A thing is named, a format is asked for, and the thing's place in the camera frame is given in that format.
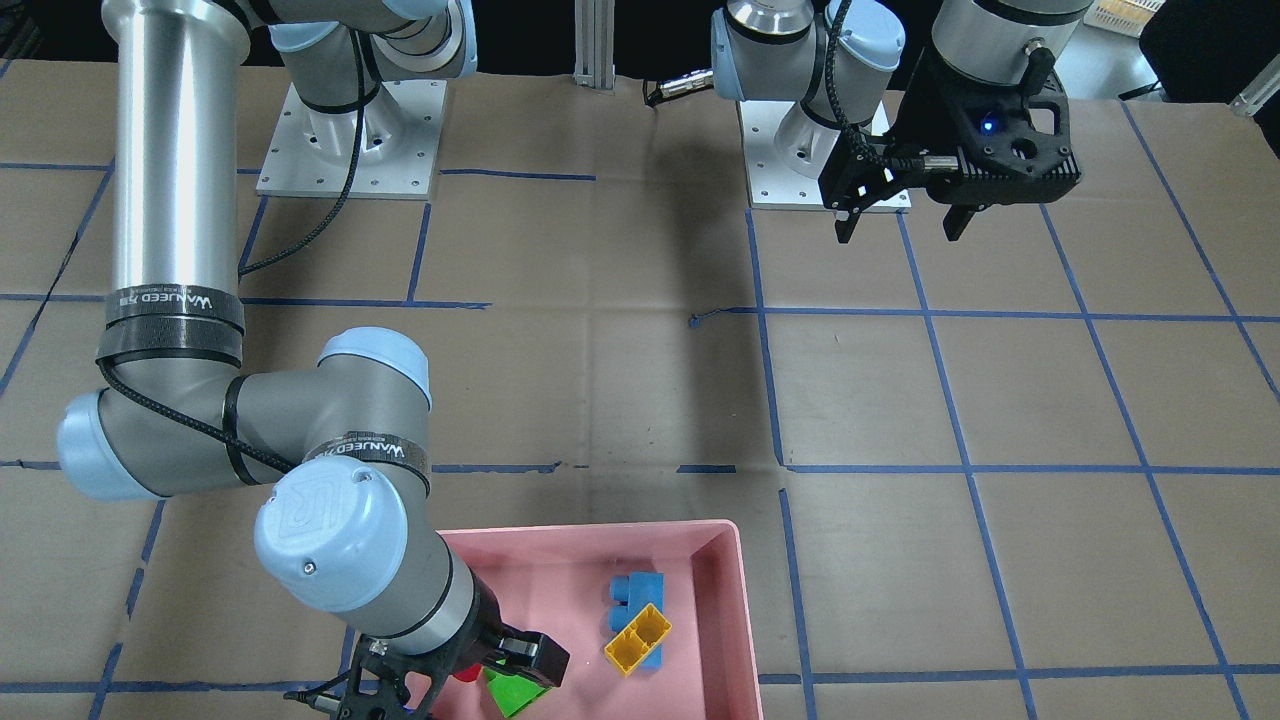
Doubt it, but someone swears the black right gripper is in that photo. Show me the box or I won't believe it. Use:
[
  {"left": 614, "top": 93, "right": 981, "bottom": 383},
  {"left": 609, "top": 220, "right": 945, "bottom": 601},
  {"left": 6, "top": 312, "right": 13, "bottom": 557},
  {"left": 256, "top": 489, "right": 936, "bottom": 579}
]
[{"left": 381, "top": 575, "right": 571, "bottom": 691}]

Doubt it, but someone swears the blue building block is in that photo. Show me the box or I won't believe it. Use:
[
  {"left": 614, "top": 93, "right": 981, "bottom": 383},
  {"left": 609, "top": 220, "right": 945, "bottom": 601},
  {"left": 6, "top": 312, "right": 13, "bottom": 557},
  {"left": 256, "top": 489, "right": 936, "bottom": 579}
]
[{"left": 608, "top": 571, "right": 666, "bottom": 670}]

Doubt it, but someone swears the aluminium frame post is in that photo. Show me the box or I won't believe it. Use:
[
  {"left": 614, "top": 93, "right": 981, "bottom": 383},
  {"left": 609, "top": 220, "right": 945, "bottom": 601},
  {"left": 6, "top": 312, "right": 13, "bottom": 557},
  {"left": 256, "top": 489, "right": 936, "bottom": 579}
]
[{"left": 573, "top": 0, "right": 616, "bottom": 94}]

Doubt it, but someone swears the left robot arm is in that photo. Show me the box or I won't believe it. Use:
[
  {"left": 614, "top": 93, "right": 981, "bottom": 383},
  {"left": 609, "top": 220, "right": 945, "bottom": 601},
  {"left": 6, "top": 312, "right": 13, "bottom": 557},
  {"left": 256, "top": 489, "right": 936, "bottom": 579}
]
[{"left": 710, "top": 1, "right": 1089, "bottom": 243}]

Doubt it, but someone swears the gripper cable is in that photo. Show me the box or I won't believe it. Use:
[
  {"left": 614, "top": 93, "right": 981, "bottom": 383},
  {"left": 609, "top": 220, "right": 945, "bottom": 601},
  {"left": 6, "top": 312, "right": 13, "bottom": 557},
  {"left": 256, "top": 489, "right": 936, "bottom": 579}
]
[
  {"left": 95, "top": 29, "right": 371, "bottom": 471},
  {"left": 815, "top": 0, "right": 925, "bottom": 170}
]

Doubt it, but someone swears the green building block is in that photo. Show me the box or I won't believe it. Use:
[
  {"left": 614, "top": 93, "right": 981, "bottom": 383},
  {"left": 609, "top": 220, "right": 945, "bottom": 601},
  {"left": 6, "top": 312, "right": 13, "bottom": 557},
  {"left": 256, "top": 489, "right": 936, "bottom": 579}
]
[{"left": 483, "top": 667, "right": 550, "bottom": 719}]

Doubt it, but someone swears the red building block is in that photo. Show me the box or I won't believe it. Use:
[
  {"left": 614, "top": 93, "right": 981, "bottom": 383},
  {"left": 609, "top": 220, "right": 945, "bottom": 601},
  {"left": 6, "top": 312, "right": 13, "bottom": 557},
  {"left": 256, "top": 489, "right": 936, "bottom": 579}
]
[{"left": 452, "top": 664, "right": 483, "bottom": 684}]

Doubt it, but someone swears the yellow building block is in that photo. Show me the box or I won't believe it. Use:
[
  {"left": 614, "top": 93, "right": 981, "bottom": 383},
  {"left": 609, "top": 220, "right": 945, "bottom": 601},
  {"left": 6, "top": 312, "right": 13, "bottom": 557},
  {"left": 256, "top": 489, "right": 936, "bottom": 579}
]
[{"left": 603, "top": 603, "right": 672, "bottom": 676}]

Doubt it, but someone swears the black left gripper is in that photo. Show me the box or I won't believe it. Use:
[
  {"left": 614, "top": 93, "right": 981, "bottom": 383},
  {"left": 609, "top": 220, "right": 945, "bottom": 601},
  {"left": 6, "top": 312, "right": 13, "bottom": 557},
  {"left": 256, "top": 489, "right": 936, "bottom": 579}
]
[{"left": 820, "top": 45, "right": 986, "bottom": 245}]

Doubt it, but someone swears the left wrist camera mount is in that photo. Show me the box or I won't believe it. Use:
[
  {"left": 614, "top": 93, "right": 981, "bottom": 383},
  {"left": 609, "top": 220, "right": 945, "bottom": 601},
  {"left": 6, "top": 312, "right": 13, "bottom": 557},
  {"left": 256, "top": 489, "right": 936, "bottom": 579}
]
[{"left": 927, "top": 42, "right": 1083, "bottom": 208}]

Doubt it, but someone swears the pink plastic box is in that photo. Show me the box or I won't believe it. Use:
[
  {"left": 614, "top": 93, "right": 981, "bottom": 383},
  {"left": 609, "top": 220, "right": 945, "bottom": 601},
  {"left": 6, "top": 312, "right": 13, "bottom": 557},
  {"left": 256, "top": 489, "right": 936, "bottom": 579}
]
[{"left": 425, "top": 519, "right": 765, "bottom": 720}]

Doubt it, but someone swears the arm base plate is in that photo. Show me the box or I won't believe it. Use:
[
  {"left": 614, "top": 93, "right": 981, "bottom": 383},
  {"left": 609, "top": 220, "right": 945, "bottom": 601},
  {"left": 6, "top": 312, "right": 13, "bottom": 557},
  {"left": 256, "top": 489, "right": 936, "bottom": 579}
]
[
  {"left": 737, "top": 101, "right": 838, "bottom": 211},
  {"left": 256, "top": 79, "right": 448, "bottom": 201}
]

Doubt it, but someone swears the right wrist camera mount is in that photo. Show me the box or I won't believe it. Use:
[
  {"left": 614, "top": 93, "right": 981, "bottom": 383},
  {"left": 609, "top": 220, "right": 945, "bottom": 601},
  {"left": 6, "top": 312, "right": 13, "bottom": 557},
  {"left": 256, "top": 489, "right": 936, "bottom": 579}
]
[{"left": 284, "top": 635, "right": 477, "bottom": 719}]

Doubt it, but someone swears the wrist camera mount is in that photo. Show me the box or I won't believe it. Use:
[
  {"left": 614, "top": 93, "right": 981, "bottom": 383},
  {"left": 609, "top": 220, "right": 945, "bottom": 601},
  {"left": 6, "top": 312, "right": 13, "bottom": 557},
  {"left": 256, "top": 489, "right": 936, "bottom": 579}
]
[
  {"left": 284, "top": 635, "right": 477, "bottom": 719},
  {"left": 927, "top": 42, "right": 1083, "bottom": 208}
]

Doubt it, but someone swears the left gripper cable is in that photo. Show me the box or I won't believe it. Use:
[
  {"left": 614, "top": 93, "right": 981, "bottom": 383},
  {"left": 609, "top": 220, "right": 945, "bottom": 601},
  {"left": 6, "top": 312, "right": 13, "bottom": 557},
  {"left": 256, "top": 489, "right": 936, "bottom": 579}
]
[{"left": 815, "top": 0, "right": 925, "bottom": 170}]

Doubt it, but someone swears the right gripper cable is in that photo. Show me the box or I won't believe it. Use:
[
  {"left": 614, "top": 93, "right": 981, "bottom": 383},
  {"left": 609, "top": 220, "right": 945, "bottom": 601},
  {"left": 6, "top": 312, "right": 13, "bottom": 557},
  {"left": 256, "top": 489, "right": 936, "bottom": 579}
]
[{"left": 95, "top": 29, "right": 371, "bottom": 471}]

